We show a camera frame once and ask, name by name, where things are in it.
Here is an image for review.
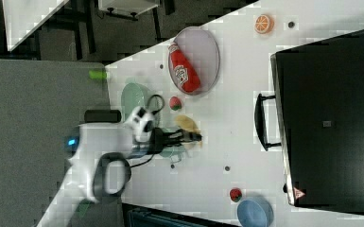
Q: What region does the white cabinet with casters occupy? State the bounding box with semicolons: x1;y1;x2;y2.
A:
97;0;160;20

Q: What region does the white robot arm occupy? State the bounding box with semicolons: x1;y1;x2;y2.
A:
36;106;202;227

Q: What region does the blue bowl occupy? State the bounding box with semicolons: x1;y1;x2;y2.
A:
236;197;273;227

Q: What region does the green spatula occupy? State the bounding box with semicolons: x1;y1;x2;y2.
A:
77;201;91;218

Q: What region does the green oval colander bowl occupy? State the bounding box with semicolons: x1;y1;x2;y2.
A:
121;82;160;119

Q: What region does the black box on mat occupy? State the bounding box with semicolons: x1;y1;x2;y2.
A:
84;110;122;123

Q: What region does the white side table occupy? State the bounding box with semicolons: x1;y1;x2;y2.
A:
1;0;70;52

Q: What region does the yellow plush peeled banana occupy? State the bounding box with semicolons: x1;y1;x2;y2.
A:
174;114;202;150

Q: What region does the green metal mug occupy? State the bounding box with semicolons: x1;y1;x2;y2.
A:
160;128;186;165

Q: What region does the plush strawberry near blue bowl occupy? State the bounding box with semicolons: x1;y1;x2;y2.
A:
229;188;242;202

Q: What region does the plush orange slice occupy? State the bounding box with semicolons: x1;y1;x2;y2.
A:
254;14;274;34

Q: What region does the grey oval tray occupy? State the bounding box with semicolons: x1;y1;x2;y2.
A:
168;26;220;96

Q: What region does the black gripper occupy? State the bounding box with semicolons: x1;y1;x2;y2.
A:
149;128;202;154

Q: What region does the green marker cylinder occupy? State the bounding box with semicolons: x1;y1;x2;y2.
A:
89;70;107;79

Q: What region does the red plush ketchup bottle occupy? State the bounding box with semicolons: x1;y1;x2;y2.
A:
168;43;200;93

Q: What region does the black oven appliance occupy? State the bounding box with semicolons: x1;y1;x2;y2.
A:
271;29;364;215

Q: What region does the plush strawberry near tray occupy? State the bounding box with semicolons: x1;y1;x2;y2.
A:
169;96;182;111

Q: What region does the black oven door handle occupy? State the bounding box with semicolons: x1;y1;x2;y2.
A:
254;94;281;151

